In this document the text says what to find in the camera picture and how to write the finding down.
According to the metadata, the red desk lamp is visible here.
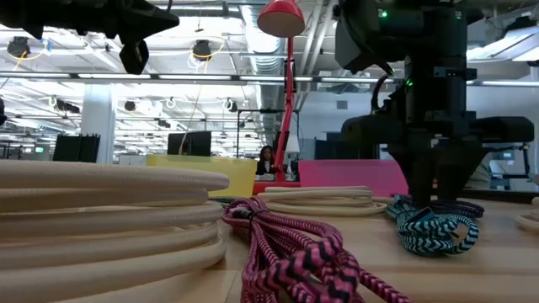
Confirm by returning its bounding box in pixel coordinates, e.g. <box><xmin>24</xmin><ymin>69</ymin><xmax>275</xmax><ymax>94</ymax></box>
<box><xmin>252</xmin><ymin>0</ymin><xmax>306</xmax><ymax>195</ymax></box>

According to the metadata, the black office partition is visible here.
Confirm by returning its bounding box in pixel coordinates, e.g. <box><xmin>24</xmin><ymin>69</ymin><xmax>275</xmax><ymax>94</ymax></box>
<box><xmin>314</xmin><ymin>132</ymin><xmax>380</xmax><ymax>161</ymax></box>

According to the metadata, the yellow plastic bin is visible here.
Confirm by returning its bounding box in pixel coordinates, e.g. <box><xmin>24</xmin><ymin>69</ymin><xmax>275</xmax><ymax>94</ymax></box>
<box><xmin>146</xmin><ymin>154</ymin><xmax>258</xmax><ymax>199</ymax></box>

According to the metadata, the teal-black braided USB cable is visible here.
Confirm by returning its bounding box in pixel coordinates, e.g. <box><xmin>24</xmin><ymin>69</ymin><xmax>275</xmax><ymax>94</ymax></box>
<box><xmin>385</xmin><ymin>194</ymin><xmax>480</xmax><ymax>256</ymax></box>

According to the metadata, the purple braided USB cable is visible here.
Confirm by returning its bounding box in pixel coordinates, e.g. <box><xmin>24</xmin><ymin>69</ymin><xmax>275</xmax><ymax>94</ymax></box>
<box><xmin>399</xmin><ymin>195</ymin><xmax>485</xmax><ymax>220</ymax></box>

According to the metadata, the pink plastic bin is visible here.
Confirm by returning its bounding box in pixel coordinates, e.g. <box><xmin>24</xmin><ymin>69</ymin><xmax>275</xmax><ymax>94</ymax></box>
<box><xmin>297</xmin><ymin>158</ymin><xmax>409</xmax><ymax>198</ymax></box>

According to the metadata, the cream USB cable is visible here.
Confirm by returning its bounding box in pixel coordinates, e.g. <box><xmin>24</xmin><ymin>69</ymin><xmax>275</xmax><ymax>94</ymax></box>
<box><xmin>513</xmin><ymin>195</ymin><xmax>539</xmax><ymax>232</ymax></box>
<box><xmin>256</xmin><ymin>185</ymin><xmax>395</xmax><ymax>218</ymax></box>
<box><xmin>0</xmin><ymin>159</ymin><xmax>231</xmax><ymax>303</ymax></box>

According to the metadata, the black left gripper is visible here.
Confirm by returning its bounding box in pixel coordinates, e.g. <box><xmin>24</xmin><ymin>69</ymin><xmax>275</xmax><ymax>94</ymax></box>
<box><xmin>0</xmin><ymin>0</ymin><xmax>181</xmax><ymax>76</ymax></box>

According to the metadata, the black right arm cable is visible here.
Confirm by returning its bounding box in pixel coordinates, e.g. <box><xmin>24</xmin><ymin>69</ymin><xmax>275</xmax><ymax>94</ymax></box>
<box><xmin>370</xmin><ymin>73</ymin><xmax>395</xmax><ymax>114</ymax></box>

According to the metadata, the white building column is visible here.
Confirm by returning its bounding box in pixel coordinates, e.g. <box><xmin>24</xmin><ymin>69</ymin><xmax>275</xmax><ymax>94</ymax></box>
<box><xmin>80</xmin><ymin>83</ymin><xmax>115</xmax><ymax>164</ymax></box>

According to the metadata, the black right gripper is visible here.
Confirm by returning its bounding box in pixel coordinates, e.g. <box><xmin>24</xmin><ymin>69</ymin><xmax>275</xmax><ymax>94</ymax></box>
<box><xmin>340</xmin><ymin>78</ymin><xmax>535</xmax><ymax>206</ymax></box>

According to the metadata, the black office monitor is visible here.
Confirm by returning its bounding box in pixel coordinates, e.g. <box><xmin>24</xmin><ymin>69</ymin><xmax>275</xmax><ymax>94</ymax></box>
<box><xmin>167</xmin><ymin>130</ymin><xmax>212</xmax><ymax>157</ymax></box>
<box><xmin>52</xmin><ymin>133</ymin><xmax>101</xmax><ymax>163</ymax></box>

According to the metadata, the pink-black braided USB cable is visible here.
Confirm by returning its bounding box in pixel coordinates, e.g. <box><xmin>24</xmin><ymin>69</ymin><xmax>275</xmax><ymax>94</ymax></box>
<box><xmin>221</xmin><ymin>196</ymin><xmax>412</xmax><ymax>303</ymax></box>

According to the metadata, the black ceiling cable reel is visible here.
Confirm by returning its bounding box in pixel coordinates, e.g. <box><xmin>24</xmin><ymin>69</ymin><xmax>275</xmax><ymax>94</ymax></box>
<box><xmin>7</xmin><ymin>36</ymin><xmax>31</xmax><ymax>59</ymax></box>
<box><xmin>192</xmin><ymin>39</ymin><xmax>213</xmax><ymax>62</ymax></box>

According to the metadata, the grey braided USB cable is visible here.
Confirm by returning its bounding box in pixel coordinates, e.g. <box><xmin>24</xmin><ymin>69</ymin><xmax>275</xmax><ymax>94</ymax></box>
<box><xmin>209</xmin><ymin>195</ymin><xmax>237</xmax><ymax>208</ymax></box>

